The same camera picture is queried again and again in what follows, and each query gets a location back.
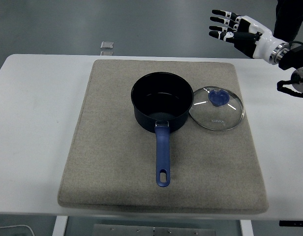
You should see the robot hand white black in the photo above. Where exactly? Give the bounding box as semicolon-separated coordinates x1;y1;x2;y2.
209;9;283;61

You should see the glass pot lid blue knob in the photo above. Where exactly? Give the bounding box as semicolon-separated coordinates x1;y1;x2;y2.
189;85;245;132

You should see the person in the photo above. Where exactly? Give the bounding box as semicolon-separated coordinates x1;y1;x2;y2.
273;0;303;43

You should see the black table control panel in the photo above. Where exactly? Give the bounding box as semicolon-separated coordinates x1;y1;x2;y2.
279;220;303;227

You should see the white table leg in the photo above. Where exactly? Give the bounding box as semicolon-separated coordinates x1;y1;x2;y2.
52;215;68;236
239;219;253;236

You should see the beige fabric mat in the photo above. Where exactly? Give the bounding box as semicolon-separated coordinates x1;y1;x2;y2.
57;59;270;214

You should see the grey metal plate with screws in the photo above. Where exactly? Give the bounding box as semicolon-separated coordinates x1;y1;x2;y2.
93;223;216;236

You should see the dark blue saucepan blue handle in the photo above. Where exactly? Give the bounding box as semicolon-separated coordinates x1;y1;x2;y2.
130;71;194;188

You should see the white cable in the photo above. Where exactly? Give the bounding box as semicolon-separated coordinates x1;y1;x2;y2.
0;224;35;236

